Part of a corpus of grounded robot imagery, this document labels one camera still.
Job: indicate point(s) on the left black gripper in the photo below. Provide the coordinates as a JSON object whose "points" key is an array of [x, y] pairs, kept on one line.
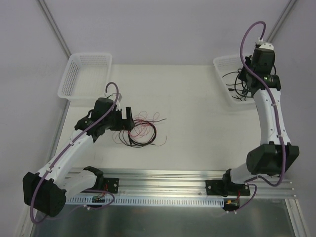
{"points": [[128, 118]]}

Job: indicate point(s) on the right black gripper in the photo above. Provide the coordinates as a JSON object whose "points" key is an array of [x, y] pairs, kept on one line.
{"points": [[246, 80]]}

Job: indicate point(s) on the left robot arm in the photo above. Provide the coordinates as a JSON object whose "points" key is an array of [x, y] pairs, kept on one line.
{"points": [[48, 189]]}

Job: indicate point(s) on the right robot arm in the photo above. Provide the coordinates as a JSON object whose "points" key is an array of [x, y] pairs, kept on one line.
{"points": [[275, 154]]}

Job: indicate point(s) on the right white plastic basket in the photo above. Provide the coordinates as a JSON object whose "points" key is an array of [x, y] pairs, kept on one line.
{"points": [[227, 70]]}

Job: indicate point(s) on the white plastic basket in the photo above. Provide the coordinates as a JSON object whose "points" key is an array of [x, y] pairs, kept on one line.
{"points": [[227, 70], [85, 78]]}

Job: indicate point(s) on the left white plastic basket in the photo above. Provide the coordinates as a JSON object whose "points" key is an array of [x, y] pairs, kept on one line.
{"points": [[85, 78]]}

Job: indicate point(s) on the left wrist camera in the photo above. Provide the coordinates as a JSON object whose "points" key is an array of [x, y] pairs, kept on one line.
{"points": [[118, 101]]}

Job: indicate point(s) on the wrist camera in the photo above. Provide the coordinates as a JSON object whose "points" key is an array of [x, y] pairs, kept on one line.
{"points": [[264, 45], [118, 101]]}

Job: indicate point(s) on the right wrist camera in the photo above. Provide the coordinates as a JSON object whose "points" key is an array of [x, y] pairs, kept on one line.
{"points": [[264, 45]]}

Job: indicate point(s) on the aluminium mounting rail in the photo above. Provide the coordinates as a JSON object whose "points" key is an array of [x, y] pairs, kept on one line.
{"points": [[179, 183]]}

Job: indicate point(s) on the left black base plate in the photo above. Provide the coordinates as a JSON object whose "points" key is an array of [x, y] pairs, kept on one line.
{"points": [[110, 185]]}

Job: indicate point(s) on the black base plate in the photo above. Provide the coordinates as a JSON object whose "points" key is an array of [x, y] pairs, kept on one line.
{"points": [[220, 188], [110, 185]]}

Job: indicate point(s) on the white slotted cable duct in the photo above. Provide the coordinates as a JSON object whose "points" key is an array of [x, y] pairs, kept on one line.
{"points": [[147, 201]]}

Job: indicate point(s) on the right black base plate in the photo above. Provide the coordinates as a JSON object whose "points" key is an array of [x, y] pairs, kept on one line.
{"points": [[220, 188]]}

